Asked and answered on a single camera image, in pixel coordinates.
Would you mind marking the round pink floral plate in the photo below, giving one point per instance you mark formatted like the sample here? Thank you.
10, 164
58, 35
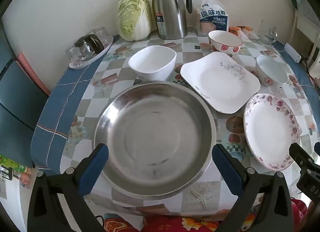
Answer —
267, 132

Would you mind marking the dark banded drinking glass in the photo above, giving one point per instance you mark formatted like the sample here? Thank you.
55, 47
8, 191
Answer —
90, 43

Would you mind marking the white wooden side table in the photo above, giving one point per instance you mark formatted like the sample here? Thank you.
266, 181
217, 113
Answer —
297, 21

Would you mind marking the white power strip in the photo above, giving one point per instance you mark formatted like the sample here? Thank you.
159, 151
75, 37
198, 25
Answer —
292, 53

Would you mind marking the white rounded square bowl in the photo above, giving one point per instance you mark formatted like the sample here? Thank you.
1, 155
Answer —
152, 59

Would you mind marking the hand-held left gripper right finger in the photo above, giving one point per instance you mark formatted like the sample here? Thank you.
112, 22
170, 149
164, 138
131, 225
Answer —
226, 169

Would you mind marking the orange snack packet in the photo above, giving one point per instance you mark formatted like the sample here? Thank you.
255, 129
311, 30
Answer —
247, 31
234, 30

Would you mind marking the white bowl red flower print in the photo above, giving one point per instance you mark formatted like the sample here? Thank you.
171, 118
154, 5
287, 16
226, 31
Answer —
271, 70

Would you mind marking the grey printed cushion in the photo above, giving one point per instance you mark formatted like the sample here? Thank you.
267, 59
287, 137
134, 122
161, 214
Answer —
308, 6

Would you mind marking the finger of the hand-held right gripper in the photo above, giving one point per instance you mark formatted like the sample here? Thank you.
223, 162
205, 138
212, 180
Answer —
298, 153

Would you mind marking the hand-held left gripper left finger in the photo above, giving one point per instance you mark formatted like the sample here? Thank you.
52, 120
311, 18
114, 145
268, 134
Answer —
93, 169

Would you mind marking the napa cabbage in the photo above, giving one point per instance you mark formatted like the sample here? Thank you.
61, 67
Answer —
135, 16

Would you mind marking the red floral clothing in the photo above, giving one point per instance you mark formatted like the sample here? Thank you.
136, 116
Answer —
175, 224

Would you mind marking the stainless steel thermos jug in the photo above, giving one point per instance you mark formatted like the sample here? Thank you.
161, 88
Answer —
170, 11

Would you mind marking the tall clear glass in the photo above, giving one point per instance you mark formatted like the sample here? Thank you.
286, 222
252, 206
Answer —
263, 28

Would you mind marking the pink rolled mat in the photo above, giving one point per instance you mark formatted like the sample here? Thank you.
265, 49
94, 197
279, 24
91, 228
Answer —
30, 71

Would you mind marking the clear glass mug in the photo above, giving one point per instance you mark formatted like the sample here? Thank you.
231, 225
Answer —
272, 36

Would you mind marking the strawberry print bowl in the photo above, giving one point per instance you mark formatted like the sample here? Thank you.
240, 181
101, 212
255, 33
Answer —
225, 39

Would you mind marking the white square plate grey vines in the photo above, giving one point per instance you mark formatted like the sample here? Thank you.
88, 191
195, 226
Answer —
220, 84

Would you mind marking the stainless steel basin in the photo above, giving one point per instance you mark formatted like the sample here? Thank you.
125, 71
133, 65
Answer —
155, 142

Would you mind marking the clear drinking glass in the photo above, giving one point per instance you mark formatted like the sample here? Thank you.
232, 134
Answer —
97, 33
73, 53
87, 53

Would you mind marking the bag of toast bread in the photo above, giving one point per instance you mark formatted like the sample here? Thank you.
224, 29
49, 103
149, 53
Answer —
213, 16

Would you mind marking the colourful printed bag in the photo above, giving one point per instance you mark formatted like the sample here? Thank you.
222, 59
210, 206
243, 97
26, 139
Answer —
12, 167

